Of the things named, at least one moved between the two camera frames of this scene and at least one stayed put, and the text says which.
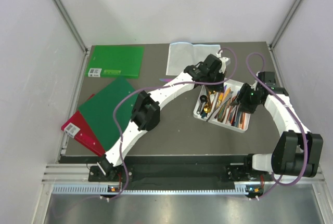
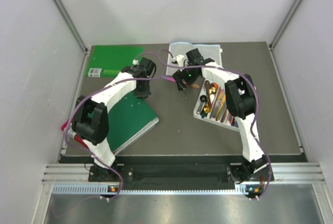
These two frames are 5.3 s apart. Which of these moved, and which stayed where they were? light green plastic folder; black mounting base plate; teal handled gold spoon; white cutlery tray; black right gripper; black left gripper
Moved: black right gripper; black left gripper
Stayed: light green plastic folder; teal handled gold spoon; white cutlery tray; black mounting base plate
